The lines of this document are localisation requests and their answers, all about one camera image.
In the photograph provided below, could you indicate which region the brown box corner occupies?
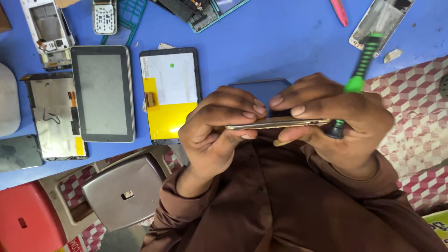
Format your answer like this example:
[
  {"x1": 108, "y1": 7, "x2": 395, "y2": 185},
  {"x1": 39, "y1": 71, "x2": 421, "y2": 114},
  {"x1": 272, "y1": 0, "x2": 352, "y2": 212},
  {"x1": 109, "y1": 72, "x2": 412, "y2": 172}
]
[{"x1": 0, "y1": 3, "x2": 12, "y2": 34}]

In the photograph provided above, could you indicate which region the teal edged open tablet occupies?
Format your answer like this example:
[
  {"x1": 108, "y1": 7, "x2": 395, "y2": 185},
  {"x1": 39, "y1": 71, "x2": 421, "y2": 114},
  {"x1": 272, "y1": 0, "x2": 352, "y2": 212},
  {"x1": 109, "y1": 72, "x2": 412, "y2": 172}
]
[{"x1": 188, "y1": 0, "x2": 251, "y2": 34}]

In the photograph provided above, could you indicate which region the white open phone chassis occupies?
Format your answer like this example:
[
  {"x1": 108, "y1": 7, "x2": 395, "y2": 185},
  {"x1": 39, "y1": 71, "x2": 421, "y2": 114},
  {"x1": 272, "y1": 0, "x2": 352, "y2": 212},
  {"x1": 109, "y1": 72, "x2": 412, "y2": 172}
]
[{"x1": 20, "y1": 0, "x2": 76, "y2": 72}]

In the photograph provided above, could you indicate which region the dark grey phone cover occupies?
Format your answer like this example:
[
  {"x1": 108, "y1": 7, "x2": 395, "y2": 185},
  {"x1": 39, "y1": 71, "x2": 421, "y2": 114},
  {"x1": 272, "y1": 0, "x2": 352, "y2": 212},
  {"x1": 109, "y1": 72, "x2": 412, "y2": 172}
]
[{"x1": 0, "y1": 134, "x2": 45, "y2": 173}]

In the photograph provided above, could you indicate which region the person's right hand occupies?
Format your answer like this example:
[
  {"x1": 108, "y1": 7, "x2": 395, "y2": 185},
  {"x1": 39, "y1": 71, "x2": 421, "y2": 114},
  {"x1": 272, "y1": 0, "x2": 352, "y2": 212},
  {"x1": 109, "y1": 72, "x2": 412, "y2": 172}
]
[{"x1": 269, "y1": 72, "x2": 396, "y2": 176}]

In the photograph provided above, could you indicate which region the silver phone frame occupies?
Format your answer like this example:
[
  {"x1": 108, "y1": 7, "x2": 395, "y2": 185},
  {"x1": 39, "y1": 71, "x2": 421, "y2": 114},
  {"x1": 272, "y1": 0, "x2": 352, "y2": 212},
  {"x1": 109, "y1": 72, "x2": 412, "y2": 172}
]
[{"x1": 349, "y1": 0, "x2": 416, "y2": 59}]

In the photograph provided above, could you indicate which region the red white packet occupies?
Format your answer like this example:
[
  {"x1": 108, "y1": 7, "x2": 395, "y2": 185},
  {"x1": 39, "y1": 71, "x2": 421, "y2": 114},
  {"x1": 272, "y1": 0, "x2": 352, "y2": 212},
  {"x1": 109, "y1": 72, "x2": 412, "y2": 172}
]
[{"x1": 65, "y1": 236, "x2": 85, "y2": 252}]

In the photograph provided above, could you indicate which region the teal plastic keypad frame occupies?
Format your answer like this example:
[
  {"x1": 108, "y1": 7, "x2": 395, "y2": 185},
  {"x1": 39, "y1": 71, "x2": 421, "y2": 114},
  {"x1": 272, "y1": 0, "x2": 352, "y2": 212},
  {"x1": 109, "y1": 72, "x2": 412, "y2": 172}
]
[{"x1": 100, "y1": 0, "x2": 148, "y2": 48}]

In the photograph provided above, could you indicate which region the pink plastic tool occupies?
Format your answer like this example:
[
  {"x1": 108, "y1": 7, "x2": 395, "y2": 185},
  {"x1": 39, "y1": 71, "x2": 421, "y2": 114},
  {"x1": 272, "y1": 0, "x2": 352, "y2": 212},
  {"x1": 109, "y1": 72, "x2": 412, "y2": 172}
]
[{"x1": 329, "y1": 0, "x2": 349, "y2": 27}]

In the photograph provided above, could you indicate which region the dark round object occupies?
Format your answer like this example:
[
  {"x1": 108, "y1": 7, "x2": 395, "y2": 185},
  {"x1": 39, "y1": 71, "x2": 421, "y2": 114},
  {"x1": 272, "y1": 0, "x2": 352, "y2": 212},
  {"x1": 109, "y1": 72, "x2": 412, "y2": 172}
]
[{"x1": 438, "y1": 73, "x2": 448, "y2": 101}]

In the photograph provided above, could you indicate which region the green black screwdriver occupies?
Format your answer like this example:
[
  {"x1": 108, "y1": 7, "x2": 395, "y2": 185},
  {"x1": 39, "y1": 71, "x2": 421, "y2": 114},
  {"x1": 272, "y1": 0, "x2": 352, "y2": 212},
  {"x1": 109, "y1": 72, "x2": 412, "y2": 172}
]
[{"x1": 324, "y1": 33, "x2": 384, "y2": 140}]

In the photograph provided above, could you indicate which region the yellow white display panel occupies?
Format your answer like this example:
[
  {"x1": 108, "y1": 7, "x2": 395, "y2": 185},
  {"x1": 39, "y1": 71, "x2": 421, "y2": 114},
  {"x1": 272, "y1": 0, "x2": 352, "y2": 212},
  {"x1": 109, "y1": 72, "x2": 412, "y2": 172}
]
[{"x1": 139, "y1": 47, "x2": 203, "y2": 145}]

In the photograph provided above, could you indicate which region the small white keypad board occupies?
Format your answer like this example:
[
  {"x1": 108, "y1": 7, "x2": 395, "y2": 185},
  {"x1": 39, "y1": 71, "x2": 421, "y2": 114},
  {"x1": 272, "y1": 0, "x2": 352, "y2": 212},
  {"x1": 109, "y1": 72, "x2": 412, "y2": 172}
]
[{"x1": 92, "y1": 0, "x2": 118, "y2": 36}]

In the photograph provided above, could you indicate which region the grey tablet with dark bezel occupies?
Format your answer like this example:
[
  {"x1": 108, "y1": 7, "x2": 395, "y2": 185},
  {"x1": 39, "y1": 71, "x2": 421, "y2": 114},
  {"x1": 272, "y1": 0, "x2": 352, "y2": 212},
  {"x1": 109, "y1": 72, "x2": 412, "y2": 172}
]
[{"x1": 70, "y1": 45, "x2": 136, "y2": 144}]

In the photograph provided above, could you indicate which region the person's left hand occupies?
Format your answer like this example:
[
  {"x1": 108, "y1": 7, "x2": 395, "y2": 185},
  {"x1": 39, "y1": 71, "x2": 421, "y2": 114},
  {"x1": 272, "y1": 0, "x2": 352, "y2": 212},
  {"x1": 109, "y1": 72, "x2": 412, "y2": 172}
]
[{"x1": 178, "y1": 86, "x2": 268, "y2": 183}]

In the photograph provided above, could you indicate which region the black device part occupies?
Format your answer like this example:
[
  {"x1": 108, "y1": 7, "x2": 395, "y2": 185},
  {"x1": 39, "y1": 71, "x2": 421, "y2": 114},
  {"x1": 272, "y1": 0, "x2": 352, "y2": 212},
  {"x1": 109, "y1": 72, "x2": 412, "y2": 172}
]
[{"x1": 150, "y1": 0, "x2": 210, "y2": 23}]

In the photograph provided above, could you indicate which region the grey plastic stool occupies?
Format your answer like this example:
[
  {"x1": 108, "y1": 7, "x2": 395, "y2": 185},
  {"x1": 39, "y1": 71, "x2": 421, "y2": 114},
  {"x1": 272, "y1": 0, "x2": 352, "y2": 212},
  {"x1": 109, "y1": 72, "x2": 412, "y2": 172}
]
[{"x1": 81, "y1": 152, "x2": 167, "y2": 232}]

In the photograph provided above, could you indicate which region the silver backed tablet screen panel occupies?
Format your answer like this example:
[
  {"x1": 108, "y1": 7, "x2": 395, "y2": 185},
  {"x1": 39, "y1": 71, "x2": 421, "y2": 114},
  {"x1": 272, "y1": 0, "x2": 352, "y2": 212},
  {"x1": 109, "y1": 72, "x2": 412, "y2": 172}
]
[{"x1": 21, "y1": 72, "x2": 89, "y2": 161}]

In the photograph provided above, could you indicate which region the brown shirt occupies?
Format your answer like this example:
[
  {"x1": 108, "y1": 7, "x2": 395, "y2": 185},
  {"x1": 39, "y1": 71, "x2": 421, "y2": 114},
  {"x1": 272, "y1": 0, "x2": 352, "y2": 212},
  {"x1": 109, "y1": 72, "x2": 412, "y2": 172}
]
[{"x1": 140, "y1": 128, "x2": 448, "y2": 252}]

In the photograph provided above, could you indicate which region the red plastic stool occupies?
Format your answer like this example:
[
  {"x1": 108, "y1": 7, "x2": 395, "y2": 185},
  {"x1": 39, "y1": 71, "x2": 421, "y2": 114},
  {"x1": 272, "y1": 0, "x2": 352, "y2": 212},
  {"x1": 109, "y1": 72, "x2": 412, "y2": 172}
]
[{"x1": 0, "y1": 181, "x2": 68, "y2": 252}]

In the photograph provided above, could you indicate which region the beige plastic stool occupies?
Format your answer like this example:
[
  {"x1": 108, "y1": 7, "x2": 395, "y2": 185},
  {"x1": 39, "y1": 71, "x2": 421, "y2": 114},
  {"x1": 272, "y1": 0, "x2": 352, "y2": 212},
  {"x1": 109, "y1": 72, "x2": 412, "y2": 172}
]
[{"x1": 38, "y1": 145, "x2": 189, "y2": 226}]

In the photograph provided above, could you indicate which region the torn paper scrap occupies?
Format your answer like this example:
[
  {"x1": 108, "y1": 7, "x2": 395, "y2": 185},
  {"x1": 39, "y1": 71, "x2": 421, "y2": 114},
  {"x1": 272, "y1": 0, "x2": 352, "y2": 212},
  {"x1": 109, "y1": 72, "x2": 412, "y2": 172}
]
[{"x1": 383, "y1": 49, "x2": 404, "y2": 64}]

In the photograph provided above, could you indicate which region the green yellow packet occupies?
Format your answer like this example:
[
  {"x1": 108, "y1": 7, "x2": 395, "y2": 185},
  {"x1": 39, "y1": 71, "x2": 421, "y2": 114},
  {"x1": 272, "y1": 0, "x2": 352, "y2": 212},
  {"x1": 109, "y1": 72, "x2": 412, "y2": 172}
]
[{"x1": 421, "y1": 209, "x2": 448, "y2": 246}]

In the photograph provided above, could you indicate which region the gold framed smartphone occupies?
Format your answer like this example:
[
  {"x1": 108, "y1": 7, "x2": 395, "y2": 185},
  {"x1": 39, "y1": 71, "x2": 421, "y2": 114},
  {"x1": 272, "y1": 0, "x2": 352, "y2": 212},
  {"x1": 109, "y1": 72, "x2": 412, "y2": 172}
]
[{"x1": 225, "y1": 78, "x2": 332, "y2": 131}]

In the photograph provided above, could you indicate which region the white rounded object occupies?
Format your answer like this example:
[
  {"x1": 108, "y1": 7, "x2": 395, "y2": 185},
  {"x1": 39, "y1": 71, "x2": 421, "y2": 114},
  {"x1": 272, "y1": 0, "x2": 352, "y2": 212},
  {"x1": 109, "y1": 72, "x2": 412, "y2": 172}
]
[{"x1": 0, "y1": 63, "x2": 21, "y2": 138}]

